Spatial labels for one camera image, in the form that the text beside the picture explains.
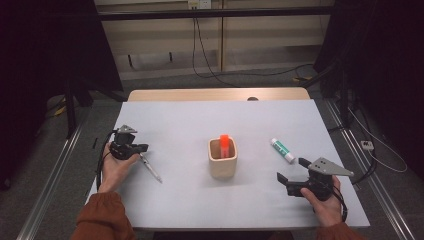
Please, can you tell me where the black horizontal bar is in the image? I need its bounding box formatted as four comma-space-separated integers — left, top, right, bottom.
96, 6, 334, 22

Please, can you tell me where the silver pen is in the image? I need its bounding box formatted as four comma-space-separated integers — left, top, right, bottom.
139, 153, 163, 184

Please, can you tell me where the person's left hand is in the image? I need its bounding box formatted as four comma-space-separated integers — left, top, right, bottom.
99, 143, 140, 194

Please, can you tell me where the person's right hand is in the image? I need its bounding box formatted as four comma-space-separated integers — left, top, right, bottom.
300, 176, 344, 228

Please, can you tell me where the white wall socket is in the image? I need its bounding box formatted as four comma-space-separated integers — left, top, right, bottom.
187, 0, 213, 10

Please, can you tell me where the beige square cup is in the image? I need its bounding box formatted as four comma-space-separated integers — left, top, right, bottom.
208, 136, 239, 180

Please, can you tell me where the orange highlighter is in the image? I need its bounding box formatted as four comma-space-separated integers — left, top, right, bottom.
219, 134, 231, 159

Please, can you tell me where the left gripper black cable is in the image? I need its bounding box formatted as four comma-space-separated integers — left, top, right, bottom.
95, 131, 118, 193

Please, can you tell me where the black curtain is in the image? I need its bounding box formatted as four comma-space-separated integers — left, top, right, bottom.
313, 0, 424, 171
0, 0, 124, 191

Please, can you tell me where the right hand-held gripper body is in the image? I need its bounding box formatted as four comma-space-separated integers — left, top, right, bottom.
296, 157, 355, 202

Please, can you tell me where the black floor cable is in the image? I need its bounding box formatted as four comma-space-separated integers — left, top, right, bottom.
353, 109, 378, 185

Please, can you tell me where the black metal stand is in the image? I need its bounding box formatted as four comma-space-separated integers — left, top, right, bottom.
63, 76, 128, 139
309, 63, 354, 129

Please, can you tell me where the white floor cable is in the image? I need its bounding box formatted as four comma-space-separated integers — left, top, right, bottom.
348, 106, 408, 174

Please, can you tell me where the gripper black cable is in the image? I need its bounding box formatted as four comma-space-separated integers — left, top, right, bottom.
331, 184, 348, 224
95, 131, 118, 193

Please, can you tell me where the white table mat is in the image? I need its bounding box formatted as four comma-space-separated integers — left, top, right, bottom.
75, 99, 371, 232

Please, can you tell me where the metal floor rail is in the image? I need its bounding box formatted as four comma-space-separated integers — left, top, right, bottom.
324, 99, 416, 240
16, 123, 84, 240

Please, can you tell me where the black wall cable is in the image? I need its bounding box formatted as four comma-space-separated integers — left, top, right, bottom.
195, 18, 240, 89
191, 17, 316, 79

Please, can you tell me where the green and white glue stick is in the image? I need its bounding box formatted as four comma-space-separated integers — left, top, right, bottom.
269, 137, 297, 165

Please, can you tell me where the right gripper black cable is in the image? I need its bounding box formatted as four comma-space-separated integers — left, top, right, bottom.
331, 184, 348, 224

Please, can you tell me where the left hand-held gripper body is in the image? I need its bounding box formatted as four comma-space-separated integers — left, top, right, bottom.
109, 124, 138, 160

